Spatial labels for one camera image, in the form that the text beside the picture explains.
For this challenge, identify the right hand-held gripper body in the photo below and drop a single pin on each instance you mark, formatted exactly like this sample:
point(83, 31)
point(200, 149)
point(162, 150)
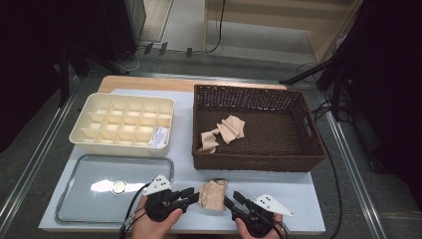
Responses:
point(268, 205)

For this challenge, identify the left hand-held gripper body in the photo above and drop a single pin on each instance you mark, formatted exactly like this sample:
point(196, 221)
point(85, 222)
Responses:
point(162, 202)

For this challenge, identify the white sock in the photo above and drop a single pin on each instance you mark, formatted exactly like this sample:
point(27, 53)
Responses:
point(159, 136)

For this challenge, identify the cream divided storage box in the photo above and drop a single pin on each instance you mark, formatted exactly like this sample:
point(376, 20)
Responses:
point(116, 151)

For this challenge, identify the brown woven basket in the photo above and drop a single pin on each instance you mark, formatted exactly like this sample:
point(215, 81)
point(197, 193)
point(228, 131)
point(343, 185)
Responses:
point(282, 132)

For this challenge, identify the clear lid with round knob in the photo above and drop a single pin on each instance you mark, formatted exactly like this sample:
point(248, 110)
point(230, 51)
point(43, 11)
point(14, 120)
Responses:
point(83, 205)

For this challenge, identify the person's left hand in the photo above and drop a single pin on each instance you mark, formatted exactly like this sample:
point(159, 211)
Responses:
point(151, 230)

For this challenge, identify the person's right hand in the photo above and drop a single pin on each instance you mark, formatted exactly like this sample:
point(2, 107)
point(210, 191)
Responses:
point(247, 234)

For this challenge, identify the white table mat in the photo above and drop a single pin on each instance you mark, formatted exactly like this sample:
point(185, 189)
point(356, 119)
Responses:
point(308, 212)

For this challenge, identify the black metal stand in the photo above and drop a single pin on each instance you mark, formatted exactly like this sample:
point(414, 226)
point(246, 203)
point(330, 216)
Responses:
point(305, 74)

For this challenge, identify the black tripod stand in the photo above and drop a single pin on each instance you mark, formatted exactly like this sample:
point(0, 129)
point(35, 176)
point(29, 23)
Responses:
point(63, 83)

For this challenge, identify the dark curtain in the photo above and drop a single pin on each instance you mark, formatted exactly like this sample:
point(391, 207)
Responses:
point(26, 66)
point(391, 99)

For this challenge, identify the black cabinet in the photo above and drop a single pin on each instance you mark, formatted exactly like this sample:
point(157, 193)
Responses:
point(119, 26)

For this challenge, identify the light wooden shelf unit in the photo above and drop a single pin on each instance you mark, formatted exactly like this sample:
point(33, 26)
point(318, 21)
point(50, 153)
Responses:
point(282, 23)

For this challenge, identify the metal rail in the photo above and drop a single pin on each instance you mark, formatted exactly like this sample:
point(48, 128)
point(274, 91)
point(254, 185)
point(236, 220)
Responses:
point(352, 166)
point(39, 146)

